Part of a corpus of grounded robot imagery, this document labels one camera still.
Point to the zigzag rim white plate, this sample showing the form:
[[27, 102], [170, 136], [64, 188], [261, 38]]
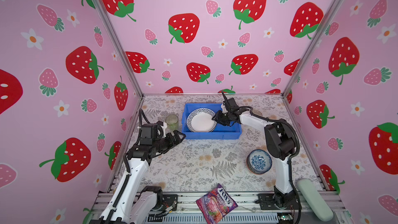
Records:
[[201, 120]]

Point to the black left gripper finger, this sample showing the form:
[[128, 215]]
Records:
[[177, 137], [164, 149]]

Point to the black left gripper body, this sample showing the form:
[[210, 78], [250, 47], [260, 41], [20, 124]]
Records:
[[161, 144]]

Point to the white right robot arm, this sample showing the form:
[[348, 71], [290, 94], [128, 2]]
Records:
[[282, 143]]

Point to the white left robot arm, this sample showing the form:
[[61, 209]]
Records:
[[133, 174]]

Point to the purple Fox's candy bag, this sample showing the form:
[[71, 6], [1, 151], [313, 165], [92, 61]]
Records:
[[216, 204]]

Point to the blue plastic bin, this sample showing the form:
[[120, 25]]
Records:
[[219, 133]]

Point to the aluminium corner post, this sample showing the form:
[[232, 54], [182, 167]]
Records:
[[328, 17], [103, 14]]

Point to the amber glass cup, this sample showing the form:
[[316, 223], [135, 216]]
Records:
[[256, 112]]

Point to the green glass cup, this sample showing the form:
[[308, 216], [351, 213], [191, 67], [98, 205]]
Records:
[[172, 122]]

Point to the blue floral bowl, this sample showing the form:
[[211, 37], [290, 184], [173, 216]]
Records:
[[259, 161]]

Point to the aluminium corner post left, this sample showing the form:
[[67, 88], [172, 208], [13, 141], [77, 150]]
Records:
[[103, 14]]

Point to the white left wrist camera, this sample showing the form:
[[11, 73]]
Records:
[[161, 127]]

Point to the aluminium corner post right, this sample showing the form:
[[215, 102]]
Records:
[[328, 17]]

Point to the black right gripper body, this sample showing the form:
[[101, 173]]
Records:
[[223, 117]]

